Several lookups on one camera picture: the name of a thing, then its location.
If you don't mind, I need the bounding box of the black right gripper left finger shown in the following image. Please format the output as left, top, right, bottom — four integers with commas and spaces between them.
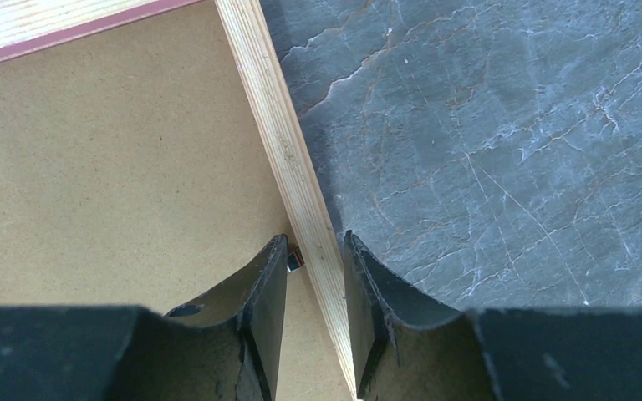
0, 235, 288, 400

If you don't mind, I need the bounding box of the pink wooden picture frame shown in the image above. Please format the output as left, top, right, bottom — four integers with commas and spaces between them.
0, 1, 354, 400

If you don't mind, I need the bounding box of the silver metal frame clip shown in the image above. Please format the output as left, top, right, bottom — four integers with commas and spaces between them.
287, 246, 304, 273

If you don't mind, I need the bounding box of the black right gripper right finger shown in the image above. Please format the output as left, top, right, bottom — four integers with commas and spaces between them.
343, 232, 642, 400

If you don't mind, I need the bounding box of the brown cardboard backing board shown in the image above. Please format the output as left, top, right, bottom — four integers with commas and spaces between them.
0, 0, 355, 401

